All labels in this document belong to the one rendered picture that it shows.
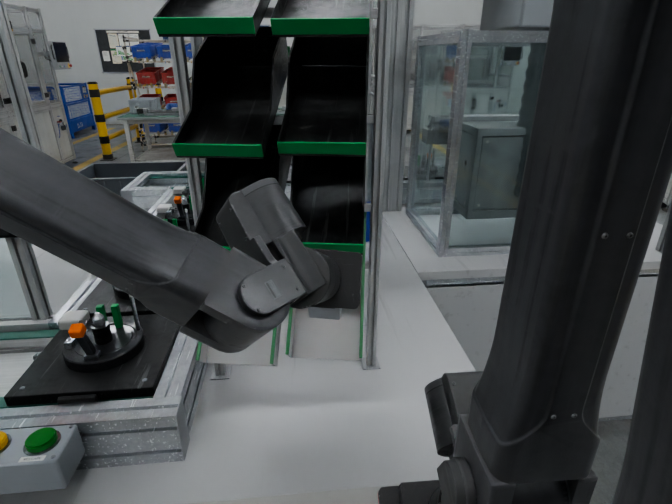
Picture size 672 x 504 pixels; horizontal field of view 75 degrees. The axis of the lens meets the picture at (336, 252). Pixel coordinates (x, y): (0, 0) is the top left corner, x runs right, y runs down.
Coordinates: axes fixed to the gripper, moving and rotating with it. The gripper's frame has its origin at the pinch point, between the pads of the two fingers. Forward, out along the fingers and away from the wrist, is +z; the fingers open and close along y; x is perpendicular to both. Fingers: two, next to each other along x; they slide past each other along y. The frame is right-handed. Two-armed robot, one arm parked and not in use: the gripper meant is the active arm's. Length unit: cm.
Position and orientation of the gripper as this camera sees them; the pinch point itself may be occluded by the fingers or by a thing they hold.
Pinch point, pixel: (326, 278)
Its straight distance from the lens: 59.5
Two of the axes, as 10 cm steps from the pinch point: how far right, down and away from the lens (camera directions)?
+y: -9.9, -0.6, 1.1
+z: 1.0, 0.6, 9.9
